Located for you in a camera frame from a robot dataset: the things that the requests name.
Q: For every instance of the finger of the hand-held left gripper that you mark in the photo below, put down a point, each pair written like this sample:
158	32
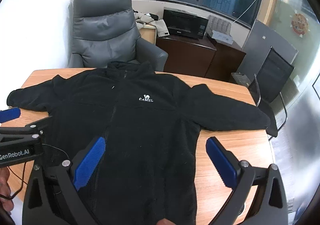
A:
30	127
10	114

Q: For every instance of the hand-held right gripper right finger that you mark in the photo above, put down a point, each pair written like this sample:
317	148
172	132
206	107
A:
221	162

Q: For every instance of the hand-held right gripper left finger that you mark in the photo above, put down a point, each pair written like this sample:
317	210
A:
88	162

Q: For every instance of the black fleece jacket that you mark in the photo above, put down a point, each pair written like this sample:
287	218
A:
140	127

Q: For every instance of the beige clothes pile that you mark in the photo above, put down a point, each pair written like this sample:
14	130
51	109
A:
160	27

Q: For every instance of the person's left hand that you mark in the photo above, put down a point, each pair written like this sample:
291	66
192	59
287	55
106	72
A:
4	185

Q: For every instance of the grey crate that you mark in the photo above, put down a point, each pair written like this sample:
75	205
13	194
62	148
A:
240	80

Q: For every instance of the black mesh office chair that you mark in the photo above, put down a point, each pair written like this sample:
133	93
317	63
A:
275	75

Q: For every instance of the dark wooden cabinet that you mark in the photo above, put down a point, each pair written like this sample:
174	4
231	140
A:
187	57

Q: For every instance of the grey board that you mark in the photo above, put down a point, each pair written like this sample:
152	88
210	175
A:
257	45

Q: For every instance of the white flat box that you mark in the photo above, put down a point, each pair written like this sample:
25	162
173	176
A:
221	36

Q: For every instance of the grey leather armchair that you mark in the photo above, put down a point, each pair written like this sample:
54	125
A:
105	22

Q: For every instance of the light wooden cabinet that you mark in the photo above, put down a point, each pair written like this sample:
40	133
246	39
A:
148	34

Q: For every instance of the black microwave oven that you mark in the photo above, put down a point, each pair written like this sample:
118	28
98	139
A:
183	24

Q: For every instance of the round colourful door sticker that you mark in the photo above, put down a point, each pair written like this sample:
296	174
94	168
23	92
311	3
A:
300	24

